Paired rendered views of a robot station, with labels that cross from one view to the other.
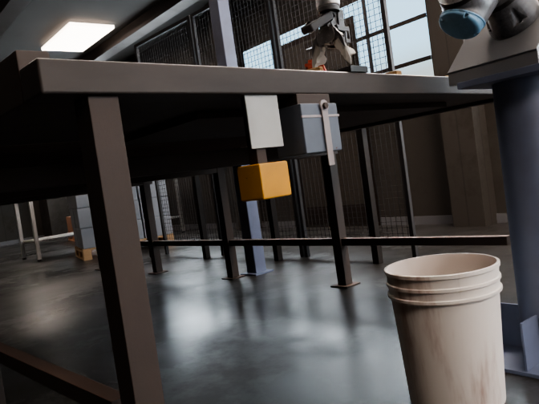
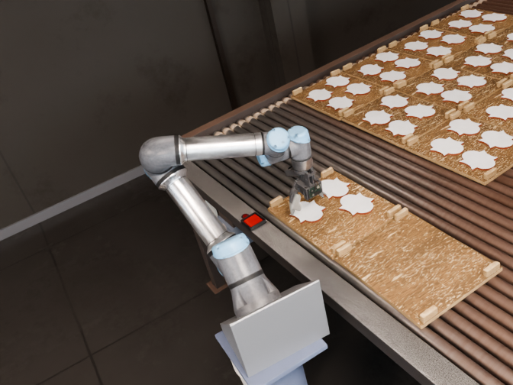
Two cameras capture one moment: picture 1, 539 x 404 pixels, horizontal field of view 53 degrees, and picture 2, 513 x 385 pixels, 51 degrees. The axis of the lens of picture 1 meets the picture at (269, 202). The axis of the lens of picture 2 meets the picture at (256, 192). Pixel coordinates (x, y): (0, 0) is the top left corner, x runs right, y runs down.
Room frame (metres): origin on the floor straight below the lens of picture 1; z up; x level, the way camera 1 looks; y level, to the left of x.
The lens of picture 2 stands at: (2.07, -1.89, 2.25)
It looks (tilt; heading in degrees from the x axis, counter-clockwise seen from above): 35 degrees down; 108
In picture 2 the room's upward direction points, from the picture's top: 14 degrees counter-clockwise
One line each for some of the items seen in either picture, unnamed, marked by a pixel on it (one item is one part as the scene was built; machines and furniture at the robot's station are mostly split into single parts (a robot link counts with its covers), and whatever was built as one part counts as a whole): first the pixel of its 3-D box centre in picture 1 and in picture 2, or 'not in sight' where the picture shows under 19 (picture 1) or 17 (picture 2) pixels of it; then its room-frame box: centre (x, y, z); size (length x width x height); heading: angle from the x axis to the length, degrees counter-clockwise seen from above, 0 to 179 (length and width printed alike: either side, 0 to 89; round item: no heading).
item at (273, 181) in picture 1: (259, 147); not in sight; (1.24, 0.01, 0.74); 0.09 x 0.08 x 0.24; 133
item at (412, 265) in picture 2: not in sight; (413, 263); (2.11, -0.54, 0.93); 0.41 x 0.35 x 0.02; 131
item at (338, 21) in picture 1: (331, 27); (306, 179); (1.75, -0.27, 1.11); 0.09 x 0.08 x 0.12; 132
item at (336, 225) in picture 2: not in sight; (333, 210); (1.83, -0.23, 0.93); 0.41 x 0.35 x 0.02; 133
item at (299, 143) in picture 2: not in sight; (298, 143); (1.75, -0.28, 1.27); 0.09 x 0.08 x 0.11; 27
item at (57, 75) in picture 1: (384, 86); (282, 247); (1.63, -0.39, 0.88); 2.08 x 0.09 x 0.06; 133
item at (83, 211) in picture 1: (118, 208); not in sight; (6.76, 1.88, 0.54); 1.09 x 0.73 x 1.08; 117
